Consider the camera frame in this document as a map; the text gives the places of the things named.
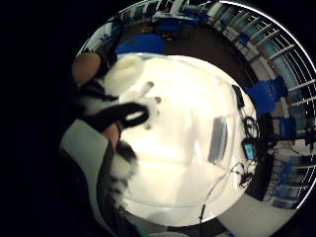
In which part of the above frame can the blue chair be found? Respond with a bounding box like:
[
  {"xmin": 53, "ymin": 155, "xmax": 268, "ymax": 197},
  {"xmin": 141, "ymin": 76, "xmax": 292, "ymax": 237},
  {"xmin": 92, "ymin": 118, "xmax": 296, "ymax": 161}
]
[
  {"xmin": 245, "ymin": 80, "xmax": 278, "ymax": 115},
  {"xmin": 115, "ymin": 33, "xmax": 166, "ymax": 55},
  {"xmin": 278, "ymin": 117, "xmax": 298, "ymax": 140},
  {"xmin": 268, "ymin": 75, "xmax": 290, "ymax": 101}
]

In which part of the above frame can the clear plastic container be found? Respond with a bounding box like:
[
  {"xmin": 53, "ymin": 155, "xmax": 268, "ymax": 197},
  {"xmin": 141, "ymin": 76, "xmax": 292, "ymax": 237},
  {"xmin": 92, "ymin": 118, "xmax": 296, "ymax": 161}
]
[{"xmin": 194, "ymin": 110, "xmax": 239, "ymax": 168}]

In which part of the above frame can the black oblong device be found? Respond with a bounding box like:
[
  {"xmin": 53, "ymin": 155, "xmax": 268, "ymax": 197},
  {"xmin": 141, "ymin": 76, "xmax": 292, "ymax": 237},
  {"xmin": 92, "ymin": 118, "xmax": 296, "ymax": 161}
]
[{"xmin": 231, "ymin": 84, "xmax": 246, "ymax": 109}]

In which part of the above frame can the phone with lit screen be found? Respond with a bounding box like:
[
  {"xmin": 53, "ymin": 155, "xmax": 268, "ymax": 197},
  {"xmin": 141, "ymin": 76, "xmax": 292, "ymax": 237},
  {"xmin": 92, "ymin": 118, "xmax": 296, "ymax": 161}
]
[{"xmin": 241, "ymin": 139, "xmax": 260, "ymax": 162}]

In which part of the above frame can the thin white cable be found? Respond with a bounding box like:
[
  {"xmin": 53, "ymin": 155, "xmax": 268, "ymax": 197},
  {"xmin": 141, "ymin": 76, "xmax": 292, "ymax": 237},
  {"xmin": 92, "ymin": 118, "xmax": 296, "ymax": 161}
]
[{"xmin": 204, "ymin": 161, "xmax": 247, "ymax": 202}]

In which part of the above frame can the thin black cable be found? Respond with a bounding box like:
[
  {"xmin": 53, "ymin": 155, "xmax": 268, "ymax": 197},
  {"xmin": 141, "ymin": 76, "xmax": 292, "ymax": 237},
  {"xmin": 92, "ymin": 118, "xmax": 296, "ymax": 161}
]
[{"xmin": 198, "ymin": 203, "xmax": 207, "ymax": 225}]

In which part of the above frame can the black cable bundle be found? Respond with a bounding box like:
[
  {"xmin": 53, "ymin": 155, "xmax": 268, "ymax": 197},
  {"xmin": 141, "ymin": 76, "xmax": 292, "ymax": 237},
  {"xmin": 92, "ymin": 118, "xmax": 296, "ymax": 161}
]
[{"xmin": 241, "ymin": 107, "xmax": 262, "ymax": 140}]

